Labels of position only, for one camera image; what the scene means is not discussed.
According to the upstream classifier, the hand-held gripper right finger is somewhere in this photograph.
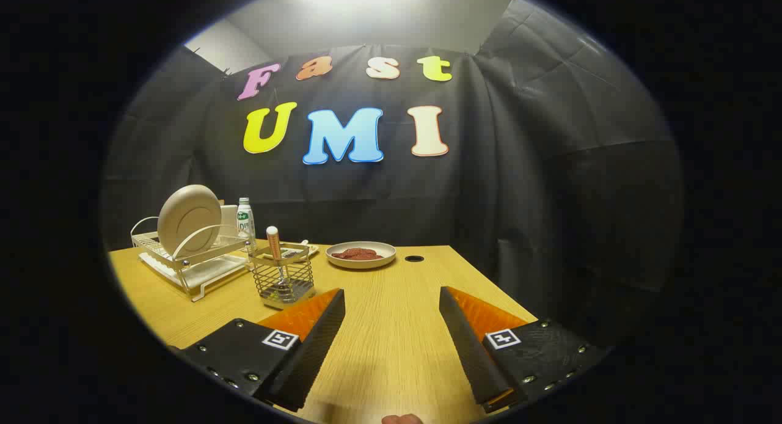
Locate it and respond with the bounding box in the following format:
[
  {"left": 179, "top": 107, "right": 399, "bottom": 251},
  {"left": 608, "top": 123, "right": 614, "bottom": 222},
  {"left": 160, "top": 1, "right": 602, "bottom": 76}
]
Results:
[{"left": 439, "top": 285, "right": 613, "bottom": 414}]

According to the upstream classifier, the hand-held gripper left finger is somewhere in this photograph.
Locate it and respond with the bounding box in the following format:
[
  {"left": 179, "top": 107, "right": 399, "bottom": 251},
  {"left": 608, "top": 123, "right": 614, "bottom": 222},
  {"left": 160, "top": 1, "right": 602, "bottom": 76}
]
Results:
[{"left": 166, "top": 288, "right": 346, "bottom": 414}]

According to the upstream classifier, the metal wire basket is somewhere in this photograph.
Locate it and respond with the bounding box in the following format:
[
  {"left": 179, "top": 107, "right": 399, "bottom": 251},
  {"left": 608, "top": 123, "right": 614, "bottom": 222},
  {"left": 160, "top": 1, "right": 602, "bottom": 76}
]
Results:
[{"left": 249, "top": 242, "right": 316, "bottom": 310}]

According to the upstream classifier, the orange handled spoon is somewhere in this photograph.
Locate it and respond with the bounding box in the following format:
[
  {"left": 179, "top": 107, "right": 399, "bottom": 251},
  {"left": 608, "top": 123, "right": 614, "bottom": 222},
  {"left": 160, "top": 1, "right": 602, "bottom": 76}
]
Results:
[{"left": 266, "top": 226, "right": 293, "bottom": 293}]

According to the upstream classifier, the white wire dish rack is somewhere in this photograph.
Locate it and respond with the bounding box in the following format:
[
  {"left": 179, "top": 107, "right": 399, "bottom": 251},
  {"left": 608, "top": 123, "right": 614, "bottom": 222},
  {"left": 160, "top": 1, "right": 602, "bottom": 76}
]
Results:
[{"left": 130, "top": 216, "right": 257, "bottom": 302}]

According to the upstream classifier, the beige round plate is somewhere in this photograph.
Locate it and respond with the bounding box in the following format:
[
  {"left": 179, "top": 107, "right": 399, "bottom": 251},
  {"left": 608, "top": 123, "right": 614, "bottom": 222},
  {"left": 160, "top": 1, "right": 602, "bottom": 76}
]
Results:
[{"left": 157, "top": 185, "right": 222, "bottom": 258}]

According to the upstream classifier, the beige plate with patties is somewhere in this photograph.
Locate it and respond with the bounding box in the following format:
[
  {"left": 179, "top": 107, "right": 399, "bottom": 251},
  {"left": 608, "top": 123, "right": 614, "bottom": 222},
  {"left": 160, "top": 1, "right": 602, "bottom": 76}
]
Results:
[{"left": 326, "top": 241, "right": 397, "bottom": 269}]

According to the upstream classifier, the white divided snack tray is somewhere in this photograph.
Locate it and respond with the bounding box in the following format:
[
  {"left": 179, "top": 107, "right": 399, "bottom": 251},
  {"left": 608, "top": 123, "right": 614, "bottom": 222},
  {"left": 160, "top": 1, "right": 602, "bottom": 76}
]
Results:
[{"left": 269, "top": 241, "right": 320, "bottom": 260}]

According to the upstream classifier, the clear bottle green label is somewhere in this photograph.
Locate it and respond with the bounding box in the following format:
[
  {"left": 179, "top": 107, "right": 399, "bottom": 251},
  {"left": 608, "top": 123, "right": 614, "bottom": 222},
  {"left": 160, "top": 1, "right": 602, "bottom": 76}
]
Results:
[{"left": 236, "top": 197, "right": 256, "bottom": 252}]

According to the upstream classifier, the black backdrop cloth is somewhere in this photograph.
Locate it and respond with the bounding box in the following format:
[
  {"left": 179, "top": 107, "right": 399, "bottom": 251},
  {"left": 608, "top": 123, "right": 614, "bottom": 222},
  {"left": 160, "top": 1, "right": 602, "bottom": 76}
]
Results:
[{"left": 101, "top": 0, "right": 685, "bottom": 351}]

